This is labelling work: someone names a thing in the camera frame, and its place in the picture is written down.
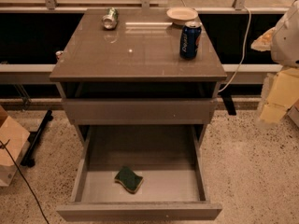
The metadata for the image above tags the white cable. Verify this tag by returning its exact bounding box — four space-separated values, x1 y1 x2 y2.
218 7 252 94

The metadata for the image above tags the green yellow sponge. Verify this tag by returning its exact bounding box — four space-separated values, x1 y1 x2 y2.
114 166 144 193

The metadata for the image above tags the black bracket behind cabinet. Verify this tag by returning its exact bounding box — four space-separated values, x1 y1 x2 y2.
220 89 236 116

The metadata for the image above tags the black floor stand bar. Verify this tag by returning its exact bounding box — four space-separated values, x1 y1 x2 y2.
21 110 53 167

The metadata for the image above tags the closed grey top drawer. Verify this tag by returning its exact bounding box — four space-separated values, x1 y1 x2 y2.
62 99 217 125

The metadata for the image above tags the cardboard box right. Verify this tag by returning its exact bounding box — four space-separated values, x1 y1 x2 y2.
288 100 299 127

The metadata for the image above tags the cardboard box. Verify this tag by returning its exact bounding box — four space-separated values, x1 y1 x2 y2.
288 100 299 127
0 106 30 187

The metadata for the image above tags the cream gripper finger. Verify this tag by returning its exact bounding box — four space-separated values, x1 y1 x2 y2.
258 68 299 124
250 28 275 52

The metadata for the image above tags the cardboard box left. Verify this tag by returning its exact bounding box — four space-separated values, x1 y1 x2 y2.
0 106 30 187

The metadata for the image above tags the black floor cable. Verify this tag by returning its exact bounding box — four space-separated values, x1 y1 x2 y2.
0 139 50 224

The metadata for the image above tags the blue Pepsi can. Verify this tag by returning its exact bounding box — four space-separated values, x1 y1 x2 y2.
179 21 202 59

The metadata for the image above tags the grey drawer cabinet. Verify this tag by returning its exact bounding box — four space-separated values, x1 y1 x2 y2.
50 9 226 139

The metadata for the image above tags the red can behind cabinet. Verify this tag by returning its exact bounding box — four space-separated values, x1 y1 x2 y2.
55 50 64 61

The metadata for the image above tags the white shallow bowl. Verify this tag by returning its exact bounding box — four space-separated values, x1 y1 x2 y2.
166 7 198 25

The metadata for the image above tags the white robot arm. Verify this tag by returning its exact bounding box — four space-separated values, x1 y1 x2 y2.
251 0 299 124

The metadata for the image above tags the open grey middle drawer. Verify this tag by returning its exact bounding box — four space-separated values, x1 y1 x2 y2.
57 125 221 221

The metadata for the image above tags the green soda can lying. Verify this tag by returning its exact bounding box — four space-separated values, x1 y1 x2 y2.
102 7 119 30

